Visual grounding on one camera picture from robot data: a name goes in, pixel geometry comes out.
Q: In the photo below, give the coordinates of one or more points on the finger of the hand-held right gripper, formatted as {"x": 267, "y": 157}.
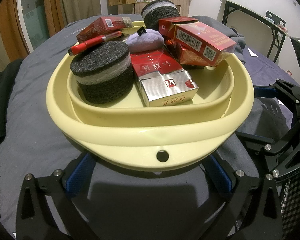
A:
{"x": 263, "y": 91}
{"x": 277, "y": 146}

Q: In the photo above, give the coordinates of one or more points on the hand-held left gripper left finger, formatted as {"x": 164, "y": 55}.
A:
{"x": 76, "y": 175}

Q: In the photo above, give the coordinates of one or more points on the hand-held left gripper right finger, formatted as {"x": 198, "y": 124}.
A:
{"x": 220, "y": 177}

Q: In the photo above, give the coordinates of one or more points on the yellow plastic basin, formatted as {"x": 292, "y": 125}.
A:
{"x": 115, "y": 140}

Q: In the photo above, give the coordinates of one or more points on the large red cigarette box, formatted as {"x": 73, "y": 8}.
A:
{"x": 202, "y": 42}

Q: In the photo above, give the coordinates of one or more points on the black foam cylinder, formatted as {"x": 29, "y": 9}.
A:
{"x": 160, "y": 17}
{"x": 102, "y": 85}

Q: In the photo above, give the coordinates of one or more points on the red and silver cigarette box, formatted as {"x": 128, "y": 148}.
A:
{"x": 165, "y": 87}

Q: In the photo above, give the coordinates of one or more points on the red tube lighter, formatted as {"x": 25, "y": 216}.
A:
{"x": 85, "y": 46}

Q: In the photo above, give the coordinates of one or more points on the lavender plush pouch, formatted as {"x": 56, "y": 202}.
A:
{"x": 145, "y": 41}

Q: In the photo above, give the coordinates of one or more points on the purple bedsheet with white triangles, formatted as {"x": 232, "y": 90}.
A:
{"x": 262, "y": 62}

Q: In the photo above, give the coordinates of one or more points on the small red packet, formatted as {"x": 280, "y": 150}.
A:
{"x": 283, "y": 28}

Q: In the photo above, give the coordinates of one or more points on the plaid cloth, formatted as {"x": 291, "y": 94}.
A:
{"x": 295, "y": 200}

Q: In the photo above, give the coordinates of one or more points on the grey blanket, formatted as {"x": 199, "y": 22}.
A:
{"x": 27, "y": 130}

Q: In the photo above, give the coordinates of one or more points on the black folding table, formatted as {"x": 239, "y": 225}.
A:
{"x": 226, "y": 3}

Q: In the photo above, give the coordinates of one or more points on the black cloth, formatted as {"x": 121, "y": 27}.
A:
{"x": 0, "y": 100}

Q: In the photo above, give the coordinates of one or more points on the orange curtain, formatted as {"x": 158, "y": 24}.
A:
{"x": 53, "y": 5}
{"x": 10, "y": 30}

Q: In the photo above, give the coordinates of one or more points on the glass door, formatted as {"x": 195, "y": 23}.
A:
{"x": 30, "y": 12}

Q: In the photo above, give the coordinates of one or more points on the beige curtain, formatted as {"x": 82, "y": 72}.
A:
{"x": 80, "y": 0}

